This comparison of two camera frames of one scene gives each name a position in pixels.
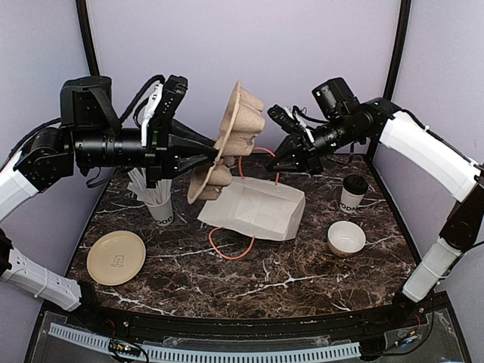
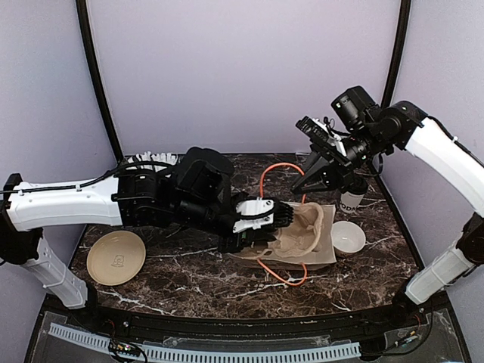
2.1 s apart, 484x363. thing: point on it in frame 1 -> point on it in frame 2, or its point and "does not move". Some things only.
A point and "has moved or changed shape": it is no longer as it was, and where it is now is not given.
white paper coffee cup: x=350 y=201 does not move
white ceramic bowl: x=346 y=238 does not move
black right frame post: x=398 y=48 does not move
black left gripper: x=159 y=154 -> x=247 y=238
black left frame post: x=89 y=40 does not move
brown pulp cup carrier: x=245 y=122 -> x=299 y=237
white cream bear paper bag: x=257 y=209 has moved or changed shape
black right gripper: x=308 y=156 -> x=333 y=175
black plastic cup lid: x=355 y=184 does not move
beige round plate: x=116 y=258 does not move
